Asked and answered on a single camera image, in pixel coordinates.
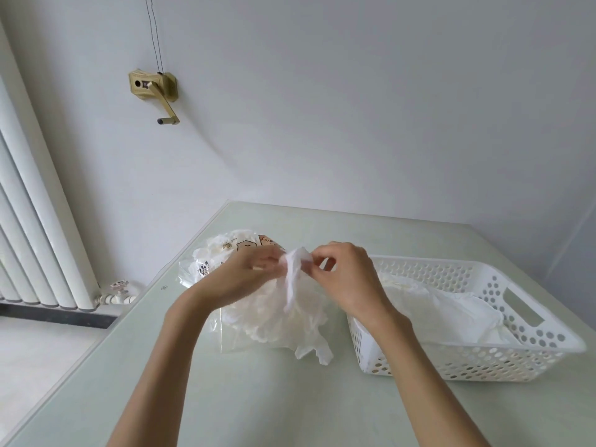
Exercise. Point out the person's left hand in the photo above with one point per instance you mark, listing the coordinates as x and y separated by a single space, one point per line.
237 279

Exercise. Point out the person's right hand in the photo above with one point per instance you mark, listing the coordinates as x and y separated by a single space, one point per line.
354 283

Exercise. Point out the white cotton glove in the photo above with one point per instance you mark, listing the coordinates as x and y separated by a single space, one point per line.
295 270

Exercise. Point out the stack of white gloves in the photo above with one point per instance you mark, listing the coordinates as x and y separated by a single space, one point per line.
447 311

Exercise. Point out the white perforated plastic basket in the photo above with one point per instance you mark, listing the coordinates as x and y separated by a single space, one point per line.
465 365

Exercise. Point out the person's right forearm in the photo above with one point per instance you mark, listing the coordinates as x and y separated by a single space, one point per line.
428 395

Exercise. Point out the person's left forearm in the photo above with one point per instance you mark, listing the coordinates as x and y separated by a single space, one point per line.
158 381

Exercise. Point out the white radiator valve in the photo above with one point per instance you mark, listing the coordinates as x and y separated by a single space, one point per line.
118 295

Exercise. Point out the white column radiator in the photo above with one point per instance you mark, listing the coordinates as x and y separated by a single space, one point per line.
42 218

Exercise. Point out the brass wall crank winch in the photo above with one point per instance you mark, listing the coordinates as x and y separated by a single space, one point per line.
167 86

